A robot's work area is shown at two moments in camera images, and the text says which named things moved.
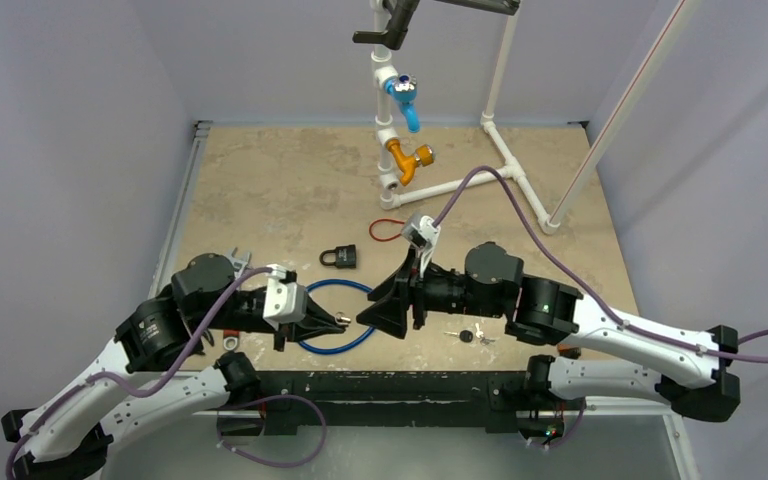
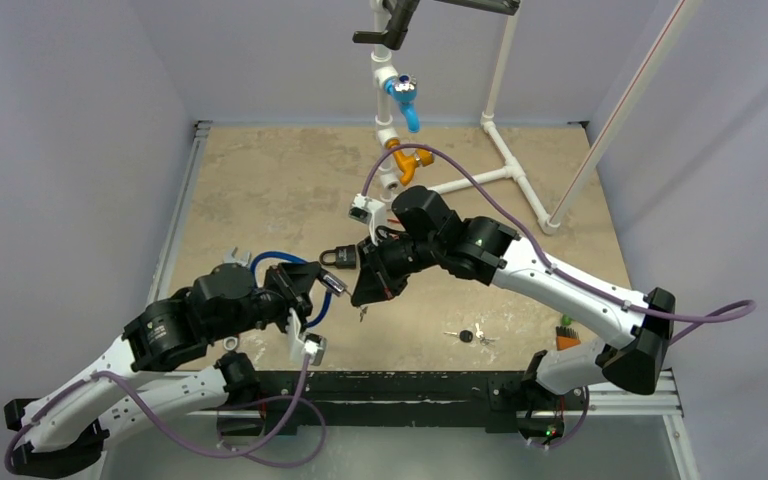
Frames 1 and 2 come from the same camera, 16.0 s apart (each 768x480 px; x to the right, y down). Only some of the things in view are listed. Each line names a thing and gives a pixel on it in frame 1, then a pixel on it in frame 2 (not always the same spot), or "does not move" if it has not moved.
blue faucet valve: [404, 88] does not move
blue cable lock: [346, 283] to [331, 284]
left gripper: [317, 321] to [295, 282]
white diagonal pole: [617, 116] does not move
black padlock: [345, 257] does not move
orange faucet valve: [406, 164] does not move
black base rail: [391, 399] does not move
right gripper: [412, 295] to [371, 266]
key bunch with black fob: [467, 336] does not move
